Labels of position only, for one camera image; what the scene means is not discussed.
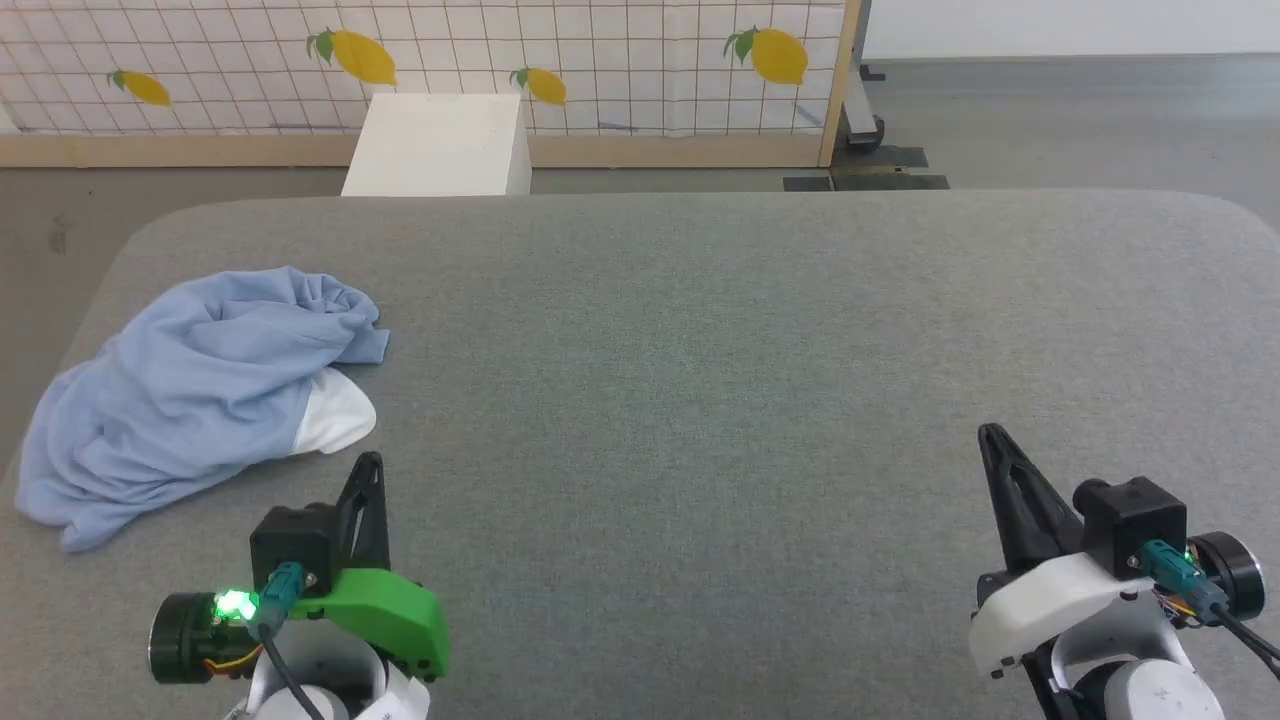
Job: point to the light blue polo shirt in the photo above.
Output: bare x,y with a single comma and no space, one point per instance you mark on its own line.
200,380

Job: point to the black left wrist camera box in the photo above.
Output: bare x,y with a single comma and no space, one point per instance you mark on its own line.
295,545

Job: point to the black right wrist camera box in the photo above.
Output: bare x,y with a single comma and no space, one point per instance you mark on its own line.
1135,520

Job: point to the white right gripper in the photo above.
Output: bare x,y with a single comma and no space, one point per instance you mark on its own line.
1060,600

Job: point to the grey metal partition stand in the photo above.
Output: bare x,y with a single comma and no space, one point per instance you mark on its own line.
862,120

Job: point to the grey fabric sofa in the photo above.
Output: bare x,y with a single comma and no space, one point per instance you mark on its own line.
700,400

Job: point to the white label tape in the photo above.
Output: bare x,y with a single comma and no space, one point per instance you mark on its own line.
395,700

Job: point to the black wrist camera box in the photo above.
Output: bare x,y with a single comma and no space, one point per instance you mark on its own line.
295,545
1135,520

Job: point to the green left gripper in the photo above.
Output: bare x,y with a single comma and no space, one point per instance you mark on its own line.
390,610

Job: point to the white box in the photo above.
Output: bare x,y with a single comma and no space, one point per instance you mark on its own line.
440,145

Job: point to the lemon print partition panel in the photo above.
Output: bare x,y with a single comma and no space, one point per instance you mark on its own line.
620,60

